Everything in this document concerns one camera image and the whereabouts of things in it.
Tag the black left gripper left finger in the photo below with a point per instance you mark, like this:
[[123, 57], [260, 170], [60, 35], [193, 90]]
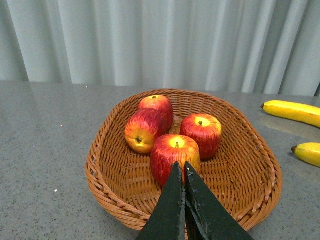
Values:
[[167, 222]]

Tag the red apple with yellow top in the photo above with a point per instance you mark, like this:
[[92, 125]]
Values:
[[205, 130]]

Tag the short yellow banana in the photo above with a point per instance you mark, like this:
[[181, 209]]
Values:
[[308, 152]]

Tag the dark red apple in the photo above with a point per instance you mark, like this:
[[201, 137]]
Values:
[[169, 149]]

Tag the white pleated curtain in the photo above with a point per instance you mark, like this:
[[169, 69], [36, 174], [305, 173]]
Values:
[[248, 46]]

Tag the long yellow banana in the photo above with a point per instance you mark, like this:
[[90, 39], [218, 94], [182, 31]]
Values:
[[294, 111]]

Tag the red yellow apple lying sideways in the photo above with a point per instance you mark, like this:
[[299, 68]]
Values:
[[144, 128]]

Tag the red apple back of basket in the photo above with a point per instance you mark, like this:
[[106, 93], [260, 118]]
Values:
[[160, 103]]

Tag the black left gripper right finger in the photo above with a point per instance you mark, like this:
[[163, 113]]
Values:
[[206, 218]]

